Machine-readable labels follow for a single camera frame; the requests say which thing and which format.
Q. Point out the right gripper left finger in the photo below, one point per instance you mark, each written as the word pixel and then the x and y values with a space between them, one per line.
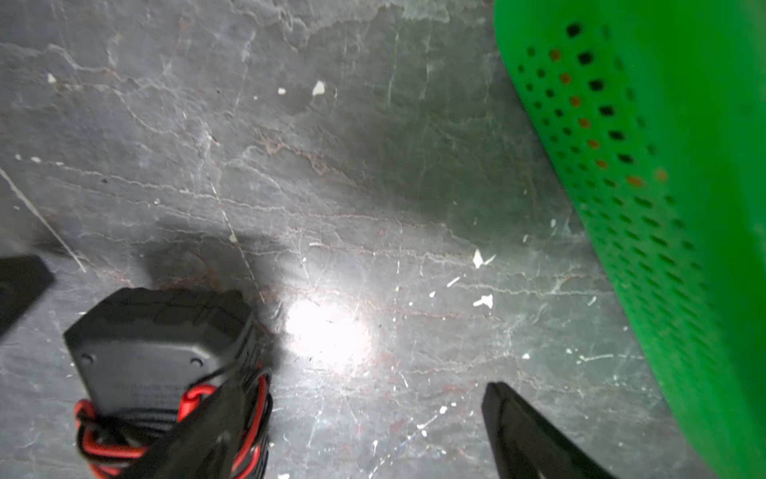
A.
pixel 203 445

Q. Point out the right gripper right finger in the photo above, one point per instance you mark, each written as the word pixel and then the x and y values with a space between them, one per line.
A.
pixel 526 445

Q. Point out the small black multimeter with leads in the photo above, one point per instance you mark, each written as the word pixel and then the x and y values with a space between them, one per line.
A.
pixel 148 359

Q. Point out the green plastic basket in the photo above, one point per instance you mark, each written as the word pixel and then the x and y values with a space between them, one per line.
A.
pixel 653 115

